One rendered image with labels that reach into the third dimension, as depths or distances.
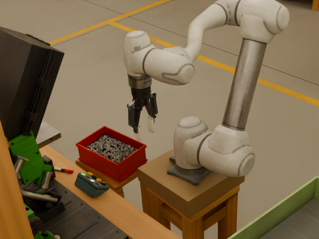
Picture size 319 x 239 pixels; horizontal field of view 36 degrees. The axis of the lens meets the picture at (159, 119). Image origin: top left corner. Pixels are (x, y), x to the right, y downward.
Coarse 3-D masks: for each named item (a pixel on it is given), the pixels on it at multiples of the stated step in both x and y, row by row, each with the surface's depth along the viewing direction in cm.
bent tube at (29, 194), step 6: (18, 156) 199; (18, 162) 200; (18, 168) 200; (18, 174) 201; (24, 192) 204; (30, 192) 206; (30, 198) 206; (36, 198) 207; (42, 198) 209; (48, 198) 211; (54, 198) 213
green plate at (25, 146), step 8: (24, 136) 204; (32, 136) 206; (16, 144) 202; (24, 144) 204; (32, 144) 207; (16, 152) 202; (24, 152) 205; (32, 152) 207; (32, 160) 208; (40, 160) 210; (24, 168) 206; (32, 168) 208; (40, 168) 211; (24, 176) 206; (32, 176) 209
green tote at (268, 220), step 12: (312, 180) 215; (300, 192) 212; (312, 192) 220; (276, 204) 204; (288, 204) 209; (300, 204) 217; (264, 216) 200; (276, 216) 207; (288, 216) 214; (252, 228) 197; (264, 228) 204
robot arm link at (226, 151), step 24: (240, 0) 199; (264, 0) 193; (240, 24) 200; (264, 24) 192; (264, 48) 198; (240, 72) 200; (240, 96) 200; (240, 120) 202; (216, 144) 204; (240, 144) 201; (216, 168) 205; (240, 168) 200
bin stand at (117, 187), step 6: (78, 162) 263; (84, 168) 259; (90, 168) 258; (96, 174) 253; (102, 174) 253; (132, 174) 251; (102, 180) 250; (108, 180) 248; (114, 180) 248; (126, 180) 248; (114, 186) 244; (120, 186) 246; (144, 186) 263; (120, 192) 247; (144, 192) 266; (144, 198) 269; (144, 204) 272; (144, 210) 275; (150, 210) 273; (150, 216) 275
